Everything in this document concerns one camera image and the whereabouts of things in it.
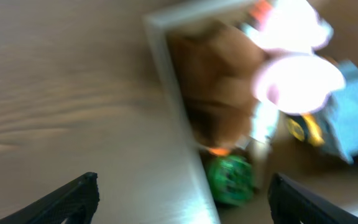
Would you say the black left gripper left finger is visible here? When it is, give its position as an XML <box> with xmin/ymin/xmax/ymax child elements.
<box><xmin>0</xmin><ymin>172</ymin><xmax>99</xmax><ymax>224</ymax></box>

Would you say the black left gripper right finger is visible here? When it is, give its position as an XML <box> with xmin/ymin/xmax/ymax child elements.
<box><xmin>268</xmin><ymin>173</ymin><xmax>358</xmax><ymax>224</ymax></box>

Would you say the green toy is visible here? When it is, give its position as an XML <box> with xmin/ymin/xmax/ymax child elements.
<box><xmin>206</xmin><ymin>155</ymin><xmax>254</xmax><ymax>207</ymax></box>

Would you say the pig face lollipop toy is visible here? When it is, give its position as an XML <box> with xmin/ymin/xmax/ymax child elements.
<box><xmin>236</xmin><ymin>102</ymin><xmax>280</xmax><ymax>189</ymax></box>

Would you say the yellow grey toy truck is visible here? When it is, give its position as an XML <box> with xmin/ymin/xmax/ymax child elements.
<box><xmin>286</xmin><ymin>60</ymin><xmax>358</xmax><ymax>164</ymax></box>

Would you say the pink white plush toy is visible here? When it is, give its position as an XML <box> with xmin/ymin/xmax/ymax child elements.
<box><xmin>242</xmin><ymin>0</ymin><xmax>346</xmax><ymax>114</ymax></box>

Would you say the brown plush toy with orange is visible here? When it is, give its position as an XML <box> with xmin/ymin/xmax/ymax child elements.
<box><xmin>167</xmin><ymin>22</ymin><xmax>266</xmax><ymax>156</ymax></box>

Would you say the white cardboard box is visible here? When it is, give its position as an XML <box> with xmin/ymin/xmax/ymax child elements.
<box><xmin>145</xmin><ymin>1</ymin><xmax>358</xmax><ymax>223</ymax></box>

